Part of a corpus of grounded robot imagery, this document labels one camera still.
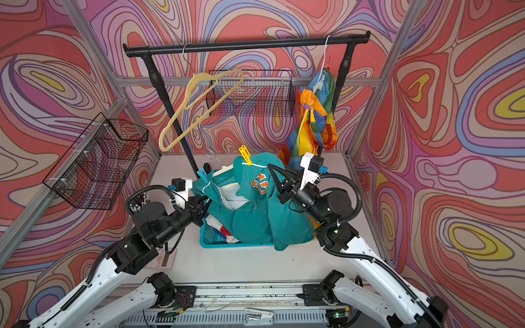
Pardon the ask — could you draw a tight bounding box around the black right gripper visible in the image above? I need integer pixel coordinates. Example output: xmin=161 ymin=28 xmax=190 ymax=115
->
xmin=268 ymin=163 xmax=328 ymax=224

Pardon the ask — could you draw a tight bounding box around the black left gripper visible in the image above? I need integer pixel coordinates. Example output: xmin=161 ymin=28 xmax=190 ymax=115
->
xmin=153 ymin=193 xmax=215 ymax=250

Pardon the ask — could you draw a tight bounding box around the blue clothespin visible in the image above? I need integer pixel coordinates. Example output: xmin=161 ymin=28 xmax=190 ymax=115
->
xmin=197 ymin=168 xmax=209 ymax=184

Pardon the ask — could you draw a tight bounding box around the blue white red jacket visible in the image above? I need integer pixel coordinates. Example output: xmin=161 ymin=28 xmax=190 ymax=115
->
xmin=206 ymin=215 xmax=239 ymax=244

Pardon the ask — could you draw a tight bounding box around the silver hook hanger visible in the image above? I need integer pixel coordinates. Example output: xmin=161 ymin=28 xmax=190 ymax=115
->
xmin=205 ymin=148 xmax=233 ymax=176

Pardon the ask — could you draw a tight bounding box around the teal green jacket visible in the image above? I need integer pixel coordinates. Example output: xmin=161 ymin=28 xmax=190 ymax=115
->
xmin=191 ymin=153 xmax=314 ymax=251

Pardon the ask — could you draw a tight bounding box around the wooden hanger gold hook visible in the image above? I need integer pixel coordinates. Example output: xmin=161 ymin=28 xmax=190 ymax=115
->
xmin=159 ymin=42 xmax=246 ymax=153

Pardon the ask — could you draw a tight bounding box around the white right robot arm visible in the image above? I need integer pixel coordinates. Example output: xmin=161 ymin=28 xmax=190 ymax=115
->
xmin=267 ymin=153 xmax=448 ymax=327

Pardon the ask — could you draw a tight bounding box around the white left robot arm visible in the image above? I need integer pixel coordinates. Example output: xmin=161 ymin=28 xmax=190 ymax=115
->
xmin=14 ymin=182 xmax=211 ymax=327

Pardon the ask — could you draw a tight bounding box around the teal plastic basket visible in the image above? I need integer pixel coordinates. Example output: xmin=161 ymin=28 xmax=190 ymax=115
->
xmin=200 ymin=224 xmax=273 ymax=249

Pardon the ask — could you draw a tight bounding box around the multicolour patchwork jacket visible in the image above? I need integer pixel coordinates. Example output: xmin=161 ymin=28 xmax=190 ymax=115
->
xmin=278 ymin=68 xmax=339 ymax=169

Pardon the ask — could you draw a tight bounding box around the cup of pencils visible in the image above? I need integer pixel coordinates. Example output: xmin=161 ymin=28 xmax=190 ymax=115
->
xmin=127 ymin=192 xmax=150 ymax=215

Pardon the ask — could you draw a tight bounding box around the pink calculator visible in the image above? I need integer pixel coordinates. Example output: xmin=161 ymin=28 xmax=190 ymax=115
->
xmin=159 ymin=250 xmax=177 ymax=270

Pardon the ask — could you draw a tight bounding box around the black clothes rack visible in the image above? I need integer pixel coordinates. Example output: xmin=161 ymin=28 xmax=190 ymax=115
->
xmin=122 ymin=31 xmax=371 ymax=177

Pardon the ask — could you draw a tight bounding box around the small black wire basket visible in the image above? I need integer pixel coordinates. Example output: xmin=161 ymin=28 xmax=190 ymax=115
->
xmin=206 ymin=68 xmax=295 ymax=118

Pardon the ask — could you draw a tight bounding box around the white wire hanger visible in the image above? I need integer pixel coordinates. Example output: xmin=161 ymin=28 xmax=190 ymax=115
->
xmin=313 ymin=35 xmax=330 ymax=94

